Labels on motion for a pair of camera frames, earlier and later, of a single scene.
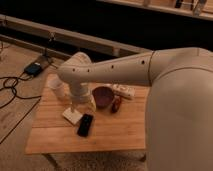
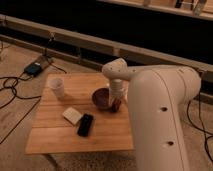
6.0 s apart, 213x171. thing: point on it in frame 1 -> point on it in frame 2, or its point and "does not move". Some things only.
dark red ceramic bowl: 103,97 does not move
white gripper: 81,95 -> 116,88
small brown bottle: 115,104 does not move
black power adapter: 33,68 does not move
